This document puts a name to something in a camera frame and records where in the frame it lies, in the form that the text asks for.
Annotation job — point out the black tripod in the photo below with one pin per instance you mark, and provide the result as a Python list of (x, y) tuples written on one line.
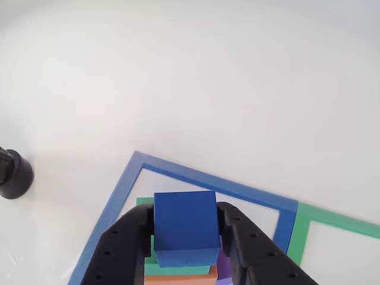
[(15, 178)]

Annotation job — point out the green square frame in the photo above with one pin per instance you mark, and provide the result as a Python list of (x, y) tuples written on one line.
[(300, 231)]

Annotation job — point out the green block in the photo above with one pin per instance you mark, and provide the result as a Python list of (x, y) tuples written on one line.
[(178, 270)]

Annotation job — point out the orange block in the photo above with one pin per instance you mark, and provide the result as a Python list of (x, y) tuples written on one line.
[(178, 279)]

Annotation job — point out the blue square frame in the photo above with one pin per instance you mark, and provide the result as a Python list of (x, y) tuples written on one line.
[(207, 181)]

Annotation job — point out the small blue block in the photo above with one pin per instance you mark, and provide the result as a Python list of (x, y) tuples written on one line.
[(184, 219)]

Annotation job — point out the large purple block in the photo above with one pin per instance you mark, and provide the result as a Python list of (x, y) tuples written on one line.
[(224, 264)]

